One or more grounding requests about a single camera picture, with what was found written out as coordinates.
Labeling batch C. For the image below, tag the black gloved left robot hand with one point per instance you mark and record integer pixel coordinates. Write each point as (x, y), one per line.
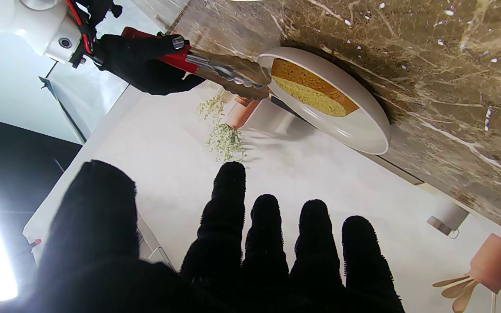
(94, 243)

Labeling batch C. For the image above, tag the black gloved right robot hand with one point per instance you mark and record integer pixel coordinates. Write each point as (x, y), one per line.
(137, 65)

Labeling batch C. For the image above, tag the slice of brown bread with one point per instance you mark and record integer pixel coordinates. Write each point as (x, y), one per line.
(311, 89)

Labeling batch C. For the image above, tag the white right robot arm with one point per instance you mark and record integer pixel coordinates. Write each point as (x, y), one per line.
(24, 21)

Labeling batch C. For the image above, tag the printed kitchen backdrop banner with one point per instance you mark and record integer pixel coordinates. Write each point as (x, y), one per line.
(320, 182)

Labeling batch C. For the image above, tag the round white plate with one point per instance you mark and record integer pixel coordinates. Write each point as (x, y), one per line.
(355, 126)

